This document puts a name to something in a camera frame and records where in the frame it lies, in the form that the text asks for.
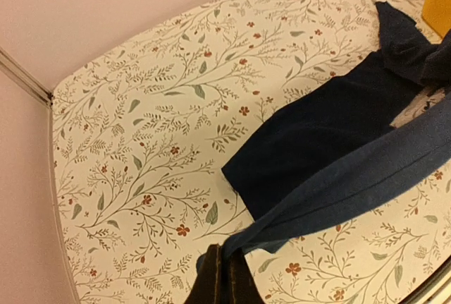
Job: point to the floral patterned table mat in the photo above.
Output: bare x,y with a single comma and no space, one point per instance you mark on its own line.
140,135

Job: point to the left aluminium corner post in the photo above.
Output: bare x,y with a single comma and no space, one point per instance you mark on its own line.
13,70

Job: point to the navy blue printed t-shirt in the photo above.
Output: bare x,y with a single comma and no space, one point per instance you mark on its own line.
335,154

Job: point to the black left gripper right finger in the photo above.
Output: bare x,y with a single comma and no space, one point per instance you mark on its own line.
242,288

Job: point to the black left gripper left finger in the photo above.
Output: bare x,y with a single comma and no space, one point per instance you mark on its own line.
207,285

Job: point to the yellow plastic basket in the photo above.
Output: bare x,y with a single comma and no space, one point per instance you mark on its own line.
436,14

